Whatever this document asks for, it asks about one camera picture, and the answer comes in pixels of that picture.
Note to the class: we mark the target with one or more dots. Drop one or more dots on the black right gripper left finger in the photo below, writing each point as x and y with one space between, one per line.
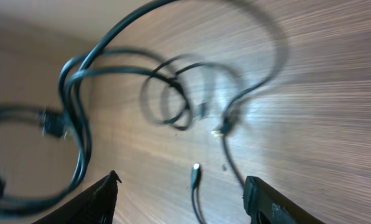
95 205

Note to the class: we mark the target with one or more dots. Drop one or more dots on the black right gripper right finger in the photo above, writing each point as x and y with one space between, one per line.
264 204

